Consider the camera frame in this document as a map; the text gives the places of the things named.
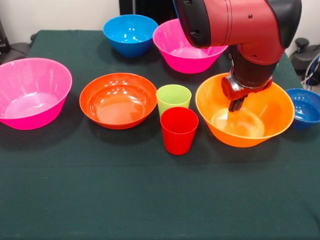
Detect green cup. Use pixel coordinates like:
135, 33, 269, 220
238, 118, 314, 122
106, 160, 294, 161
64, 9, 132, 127
156, 84, 193, 118

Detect dark green tablecloth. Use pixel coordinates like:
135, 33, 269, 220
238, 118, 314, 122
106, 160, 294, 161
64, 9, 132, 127
0, 29, 320, 240

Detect small dark blue bowl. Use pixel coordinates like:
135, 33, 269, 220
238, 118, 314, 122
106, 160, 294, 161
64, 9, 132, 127
284, 88, 320, 130

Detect light blue bowl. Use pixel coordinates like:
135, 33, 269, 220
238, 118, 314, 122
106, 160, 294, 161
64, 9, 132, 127
102, 14, 159, 58

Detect large orange bowl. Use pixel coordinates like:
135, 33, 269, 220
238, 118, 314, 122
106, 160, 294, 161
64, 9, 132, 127
195, 72, 296, 148

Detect red cup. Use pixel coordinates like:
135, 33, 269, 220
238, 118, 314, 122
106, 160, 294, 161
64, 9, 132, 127
160, 106, 200, 156

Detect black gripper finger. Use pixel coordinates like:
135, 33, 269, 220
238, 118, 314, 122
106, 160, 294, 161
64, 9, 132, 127
236, 96, 248, 112
228, 98, 240, 113

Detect orange-red bowl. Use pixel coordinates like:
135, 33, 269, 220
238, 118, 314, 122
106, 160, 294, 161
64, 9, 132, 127
79, 72, 158, 130

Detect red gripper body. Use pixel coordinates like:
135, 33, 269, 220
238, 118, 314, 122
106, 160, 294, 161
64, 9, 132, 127
220, 74, 274, 102

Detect large pink bowl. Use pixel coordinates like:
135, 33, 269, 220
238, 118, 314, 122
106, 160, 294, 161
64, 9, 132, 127
0, 57, 73, 131
152, 18, 229, 74

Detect tangle of cables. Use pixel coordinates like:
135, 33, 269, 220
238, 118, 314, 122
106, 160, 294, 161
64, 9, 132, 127
299, 54, 320, 87

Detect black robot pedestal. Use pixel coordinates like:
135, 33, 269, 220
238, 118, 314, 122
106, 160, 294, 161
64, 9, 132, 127
119, 0, 179, 26

